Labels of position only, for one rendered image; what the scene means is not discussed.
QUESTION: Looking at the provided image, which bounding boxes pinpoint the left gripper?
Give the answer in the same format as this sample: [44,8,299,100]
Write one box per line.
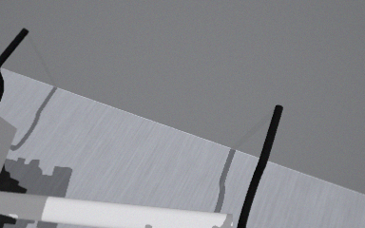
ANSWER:
[0,165,27,228]

